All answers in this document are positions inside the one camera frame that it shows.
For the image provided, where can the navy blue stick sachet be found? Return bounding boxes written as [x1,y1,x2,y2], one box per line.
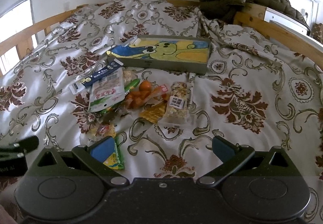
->
[69,59,124,95]

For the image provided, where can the red candy wrapper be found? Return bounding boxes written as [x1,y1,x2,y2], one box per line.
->
[88,124,116,141]

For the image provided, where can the floral satin bedspread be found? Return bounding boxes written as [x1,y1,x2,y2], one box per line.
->
[1,0,322,223]

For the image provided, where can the green sausage stick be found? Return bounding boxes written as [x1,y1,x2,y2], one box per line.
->
[124,79,141,94]

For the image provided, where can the yellow chip packet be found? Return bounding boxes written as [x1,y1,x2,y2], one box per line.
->
[139,101,167,124]

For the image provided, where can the white green snack pouch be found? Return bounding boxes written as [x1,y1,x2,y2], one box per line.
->
[88,67,125,112]

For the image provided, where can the clear nut bar packet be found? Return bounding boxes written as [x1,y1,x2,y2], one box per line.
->
[161,82,191,125]

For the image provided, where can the orange mandarin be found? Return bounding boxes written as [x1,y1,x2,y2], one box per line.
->
[139,81,152,92]

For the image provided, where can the yellow green biscuit packet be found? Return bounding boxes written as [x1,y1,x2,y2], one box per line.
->
[102,137,124,170]

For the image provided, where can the orange snack bag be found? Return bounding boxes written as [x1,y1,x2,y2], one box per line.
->
[124,84,170,109]

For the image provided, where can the wooden bed frame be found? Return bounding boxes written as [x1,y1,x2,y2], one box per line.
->
[1,4,322,69]

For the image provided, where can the grey tray with frog picture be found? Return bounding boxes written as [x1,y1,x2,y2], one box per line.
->
[107,35,211,74]

